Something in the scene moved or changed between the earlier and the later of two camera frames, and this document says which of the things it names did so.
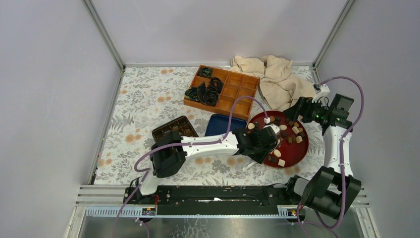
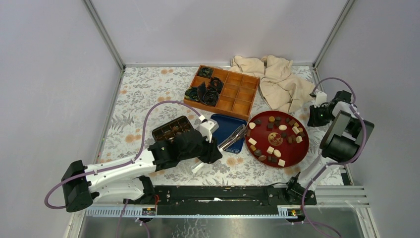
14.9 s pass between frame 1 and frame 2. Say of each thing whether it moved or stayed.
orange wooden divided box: stayed
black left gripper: moved
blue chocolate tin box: stayed
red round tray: stayed
